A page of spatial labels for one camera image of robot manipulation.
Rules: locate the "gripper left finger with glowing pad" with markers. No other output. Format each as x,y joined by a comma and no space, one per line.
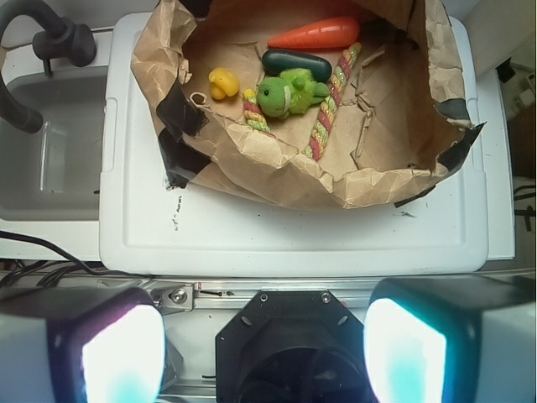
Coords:
80,344

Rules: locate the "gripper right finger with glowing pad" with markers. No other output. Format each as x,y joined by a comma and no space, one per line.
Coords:
452,339

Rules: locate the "green plush animal toy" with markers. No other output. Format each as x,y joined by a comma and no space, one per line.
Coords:
293,91

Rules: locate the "white plastic bin lid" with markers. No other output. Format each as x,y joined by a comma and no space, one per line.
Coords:
146,226

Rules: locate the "grey toy sink basin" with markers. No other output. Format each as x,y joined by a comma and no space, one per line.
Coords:
54,174

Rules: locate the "crumpled brown paper bag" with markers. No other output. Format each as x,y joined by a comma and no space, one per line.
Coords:
402,127

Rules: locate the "yellow rubber duck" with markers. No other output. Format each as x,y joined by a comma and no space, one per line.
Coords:
223,83

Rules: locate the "dark green plastic cucumber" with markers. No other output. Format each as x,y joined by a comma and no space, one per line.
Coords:
276,61

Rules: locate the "orange plastic carrot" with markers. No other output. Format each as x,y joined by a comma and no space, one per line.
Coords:
331,33

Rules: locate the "aluminium extrusion rail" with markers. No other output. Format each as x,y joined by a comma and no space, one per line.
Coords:
172,295

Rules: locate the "black octagonal mount plate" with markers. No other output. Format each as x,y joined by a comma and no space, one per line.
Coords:
292,346

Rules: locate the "multicolour braided rope toy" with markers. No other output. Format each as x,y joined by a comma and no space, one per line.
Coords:
326,116

